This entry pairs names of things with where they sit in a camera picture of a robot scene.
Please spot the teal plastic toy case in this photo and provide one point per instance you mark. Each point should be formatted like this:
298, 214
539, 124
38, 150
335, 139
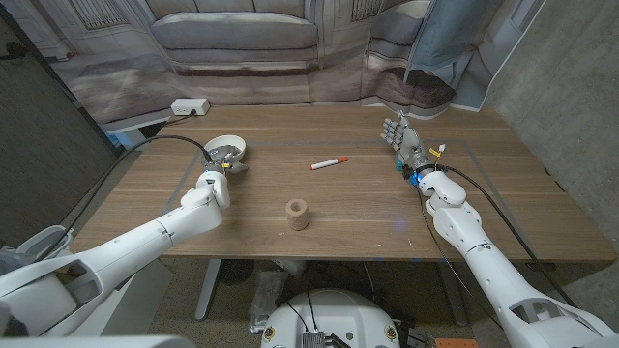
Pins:
398, 164

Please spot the dark partition panel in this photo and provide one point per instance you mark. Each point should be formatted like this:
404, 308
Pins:
38, 145

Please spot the white table leg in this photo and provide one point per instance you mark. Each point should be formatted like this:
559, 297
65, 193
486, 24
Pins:
207, 290

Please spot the white plastic bin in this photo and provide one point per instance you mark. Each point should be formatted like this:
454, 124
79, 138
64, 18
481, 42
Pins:
46, 239

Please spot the clear plastic bag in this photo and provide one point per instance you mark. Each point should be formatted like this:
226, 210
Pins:
266, 295

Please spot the black round object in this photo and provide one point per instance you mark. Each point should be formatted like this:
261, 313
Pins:
236, 270

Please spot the printed living room backdrop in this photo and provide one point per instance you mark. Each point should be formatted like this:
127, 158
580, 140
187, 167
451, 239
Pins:
242, 48

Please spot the orange block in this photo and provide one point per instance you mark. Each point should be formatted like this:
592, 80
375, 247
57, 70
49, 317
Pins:
454, 343

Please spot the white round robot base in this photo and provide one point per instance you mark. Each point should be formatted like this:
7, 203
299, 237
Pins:
333, 319

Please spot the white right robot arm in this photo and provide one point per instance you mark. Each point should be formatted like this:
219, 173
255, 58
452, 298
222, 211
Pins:
483, 266

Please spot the white bowl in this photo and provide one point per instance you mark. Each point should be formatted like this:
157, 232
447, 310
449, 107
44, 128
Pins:
227, 140

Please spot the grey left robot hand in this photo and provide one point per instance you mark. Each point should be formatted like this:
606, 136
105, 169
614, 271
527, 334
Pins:
220, 157

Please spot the white power strip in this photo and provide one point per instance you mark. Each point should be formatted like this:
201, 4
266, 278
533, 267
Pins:
188, 106

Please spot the dark table leg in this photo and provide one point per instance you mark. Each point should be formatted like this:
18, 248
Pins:
454, 299

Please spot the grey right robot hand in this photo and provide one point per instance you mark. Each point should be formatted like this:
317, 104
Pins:
408, 143

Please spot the white marker with orange cap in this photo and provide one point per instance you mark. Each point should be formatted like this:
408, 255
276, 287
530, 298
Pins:
326, 164

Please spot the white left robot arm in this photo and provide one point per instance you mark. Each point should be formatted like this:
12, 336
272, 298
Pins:
145, 237

